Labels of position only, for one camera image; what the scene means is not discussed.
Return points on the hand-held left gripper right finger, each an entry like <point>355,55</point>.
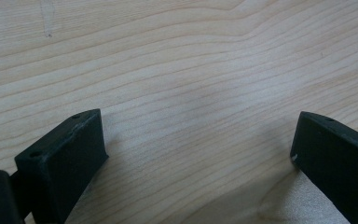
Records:
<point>338,168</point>

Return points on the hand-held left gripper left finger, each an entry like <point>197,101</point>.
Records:
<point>60,168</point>

